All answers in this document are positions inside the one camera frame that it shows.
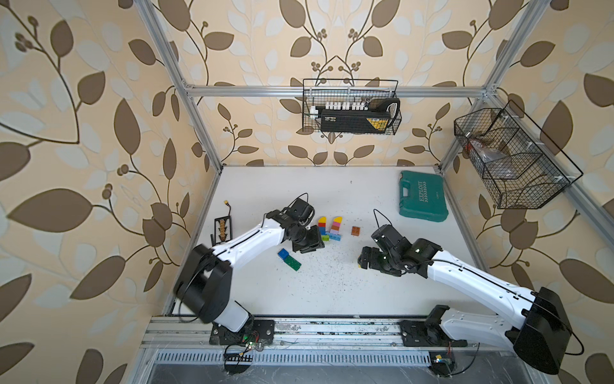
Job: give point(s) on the black box in basket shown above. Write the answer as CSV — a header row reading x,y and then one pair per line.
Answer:
x,y
377,116

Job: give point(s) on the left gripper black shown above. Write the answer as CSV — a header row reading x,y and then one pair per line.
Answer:
x,y
319,245

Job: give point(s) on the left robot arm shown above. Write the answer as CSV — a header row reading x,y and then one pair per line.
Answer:
x,y
205,281

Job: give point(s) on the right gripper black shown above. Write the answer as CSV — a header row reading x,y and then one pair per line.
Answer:
x,y
372,262

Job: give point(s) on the dark green lego brick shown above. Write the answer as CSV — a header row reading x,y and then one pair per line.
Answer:
x,y
292,263

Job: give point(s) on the green tool case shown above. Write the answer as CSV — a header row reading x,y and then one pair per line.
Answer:
x,y
422,196

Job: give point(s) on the right wire basket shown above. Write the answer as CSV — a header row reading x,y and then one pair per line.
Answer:
x,y
537,168

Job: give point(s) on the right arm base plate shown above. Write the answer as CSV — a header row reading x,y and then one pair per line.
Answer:
x,y
422,334

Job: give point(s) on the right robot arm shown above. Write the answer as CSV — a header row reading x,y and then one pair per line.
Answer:
x,y
533,324

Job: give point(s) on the plastic bag in basket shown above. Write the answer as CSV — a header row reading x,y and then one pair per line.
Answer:
x,y
488,159

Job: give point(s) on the wire basket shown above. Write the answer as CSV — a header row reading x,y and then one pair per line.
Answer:
x,y
537,168
340,92

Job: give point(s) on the back wire basket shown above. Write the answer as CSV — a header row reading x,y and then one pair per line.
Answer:
x,y
340,92

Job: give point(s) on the black bit holder card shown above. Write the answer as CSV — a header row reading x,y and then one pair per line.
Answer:
x,y
222,230

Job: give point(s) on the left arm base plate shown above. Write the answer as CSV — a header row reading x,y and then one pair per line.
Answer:
x,y
256,332

